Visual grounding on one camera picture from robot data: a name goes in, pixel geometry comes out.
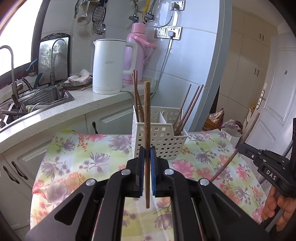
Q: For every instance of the white electric kettle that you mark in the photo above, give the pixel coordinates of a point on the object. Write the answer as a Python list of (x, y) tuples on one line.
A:
[(108, 65)]

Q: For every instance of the wall power socket strip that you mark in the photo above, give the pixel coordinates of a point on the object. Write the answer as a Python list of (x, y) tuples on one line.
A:
[(168, 32)]

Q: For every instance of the white door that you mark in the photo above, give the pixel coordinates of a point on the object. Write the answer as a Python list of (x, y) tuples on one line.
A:
[(273, 128)]

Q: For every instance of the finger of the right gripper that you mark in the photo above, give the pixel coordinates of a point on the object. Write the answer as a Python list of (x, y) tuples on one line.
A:
[(249, 152)]

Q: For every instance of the stainless steel sink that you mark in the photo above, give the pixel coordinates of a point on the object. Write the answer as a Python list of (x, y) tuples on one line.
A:
[(31, 103)]

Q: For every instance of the small black filter faucet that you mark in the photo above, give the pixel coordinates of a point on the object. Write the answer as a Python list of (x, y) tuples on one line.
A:
[(52, 72)]

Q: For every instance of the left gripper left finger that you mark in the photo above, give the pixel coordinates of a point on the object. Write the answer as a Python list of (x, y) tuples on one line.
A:
[(94, 211)]

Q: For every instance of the hanging grater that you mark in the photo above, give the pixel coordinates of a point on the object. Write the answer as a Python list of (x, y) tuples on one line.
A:
[(99, 13)]

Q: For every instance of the upper wall socket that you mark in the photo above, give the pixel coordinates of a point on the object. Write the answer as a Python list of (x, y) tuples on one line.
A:
[(177, 5)]

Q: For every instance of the plastic bags on floor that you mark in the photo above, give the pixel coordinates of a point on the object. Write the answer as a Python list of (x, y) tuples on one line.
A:
[(231, 129)]

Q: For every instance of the white ceramic spoon large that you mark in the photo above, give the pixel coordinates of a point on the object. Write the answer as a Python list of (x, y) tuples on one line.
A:
[(165, 115)]

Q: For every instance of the glass cutting board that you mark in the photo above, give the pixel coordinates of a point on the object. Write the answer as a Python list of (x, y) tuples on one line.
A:
[(61, 54)]

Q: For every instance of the beige wardrobe cabinet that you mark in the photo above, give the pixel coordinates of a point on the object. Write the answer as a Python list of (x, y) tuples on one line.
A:
[(246, 65)]

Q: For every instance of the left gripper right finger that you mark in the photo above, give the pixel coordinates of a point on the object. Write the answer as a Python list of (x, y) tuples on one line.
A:
[(200, 210)]

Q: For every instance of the cloth on plate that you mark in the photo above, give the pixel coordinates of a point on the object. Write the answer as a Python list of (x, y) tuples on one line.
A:
[(82, 78)]

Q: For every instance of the floral tablecloth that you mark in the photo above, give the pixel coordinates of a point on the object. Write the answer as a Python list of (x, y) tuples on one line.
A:
[(204, 155)]

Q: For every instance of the white kitchen base cabinets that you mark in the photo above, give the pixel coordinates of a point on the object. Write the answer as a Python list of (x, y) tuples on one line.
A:
[(46, 148)]

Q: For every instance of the speckled kitchen countertop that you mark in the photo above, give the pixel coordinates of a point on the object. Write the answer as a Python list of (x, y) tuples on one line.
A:
[(84, 102)]

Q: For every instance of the hanging metal ladle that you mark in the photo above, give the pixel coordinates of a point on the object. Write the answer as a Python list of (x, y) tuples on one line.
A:
[(84, 19)]

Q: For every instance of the hanging slotted skimmer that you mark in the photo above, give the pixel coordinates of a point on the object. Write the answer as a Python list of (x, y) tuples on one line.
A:
[(99, 27)]

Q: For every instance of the white perforated utensil basket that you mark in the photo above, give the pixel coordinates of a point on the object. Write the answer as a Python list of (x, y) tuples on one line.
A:
[(163, 139)]

